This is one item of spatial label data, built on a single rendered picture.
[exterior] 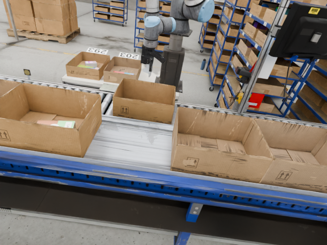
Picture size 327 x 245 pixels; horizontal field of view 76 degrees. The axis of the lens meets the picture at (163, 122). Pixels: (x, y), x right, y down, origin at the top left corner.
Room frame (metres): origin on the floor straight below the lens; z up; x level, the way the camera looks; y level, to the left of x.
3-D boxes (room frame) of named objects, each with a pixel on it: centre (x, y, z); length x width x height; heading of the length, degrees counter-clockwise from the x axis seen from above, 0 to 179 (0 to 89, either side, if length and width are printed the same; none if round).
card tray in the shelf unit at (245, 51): (2.65, -0.93, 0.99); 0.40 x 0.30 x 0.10; 0
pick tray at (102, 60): (1.82, 0.76, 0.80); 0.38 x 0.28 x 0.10; 3
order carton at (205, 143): (0.78, -0.26, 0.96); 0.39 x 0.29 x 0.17; 92
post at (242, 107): (1.52, -0.60, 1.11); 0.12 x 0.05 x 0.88; 92
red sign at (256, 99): (1.54, -0.67, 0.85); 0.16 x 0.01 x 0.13; 92
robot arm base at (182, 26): (1.80, 0.01, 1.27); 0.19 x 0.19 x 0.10
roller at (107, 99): (1.21, 0.45, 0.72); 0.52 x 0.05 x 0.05; 2
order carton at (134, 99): (1.27, 0.15, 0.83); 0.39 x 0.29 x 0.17; 92
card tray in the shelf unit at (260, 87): (2.17, -0.95, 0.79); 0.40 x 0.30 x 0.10; 3
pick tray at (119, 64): (1.83, 0.44, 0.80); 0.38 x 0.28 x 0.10; 3
